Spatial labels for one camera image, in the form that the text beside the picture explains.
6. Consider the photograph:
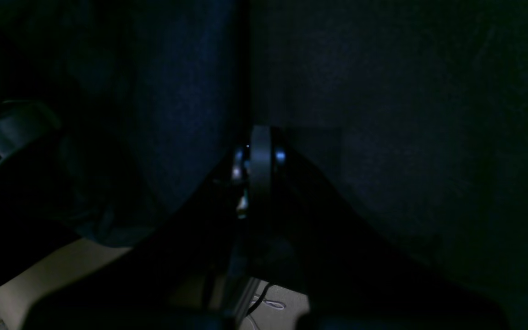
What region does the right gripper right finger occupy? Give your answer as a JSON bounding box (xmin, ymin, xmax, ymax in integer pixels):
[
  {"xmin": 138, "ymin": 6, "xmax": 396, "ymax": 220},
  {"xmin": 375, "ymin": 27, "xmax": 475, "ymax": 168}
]
[{"xmin": 260, "ymin": 126, "xmax": 507, "ymax": 330}]

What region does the black table cloth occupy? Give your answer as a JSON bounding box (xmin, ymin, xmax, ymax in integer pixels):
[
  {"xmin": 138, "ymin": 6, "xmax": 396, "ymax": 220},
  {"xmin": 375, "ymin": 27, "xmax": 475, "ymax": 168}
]
[{"xmin": 250, "ymin": 0, "xmax": 528, "ymax": 330}]

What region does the dark grey T-shirt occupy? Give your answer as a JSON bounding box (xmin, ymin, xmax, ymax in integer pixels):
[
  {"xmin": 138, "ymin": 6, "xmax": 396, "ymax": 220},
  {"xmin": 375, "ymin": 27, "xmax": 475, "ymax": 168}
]
[{"xmin": 63, "ymin": 0, "xmax": 245, "ymax": 247}]

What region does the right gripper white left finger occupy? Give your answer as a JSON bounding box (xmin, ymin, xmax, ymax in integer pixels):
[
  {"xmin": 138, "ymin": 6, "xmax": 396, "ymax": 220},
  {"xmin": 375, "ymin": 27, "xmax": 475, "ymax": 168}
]
[{"xmin": 26, "ymin": 126, "xmax": 261, "ymax": 330}]

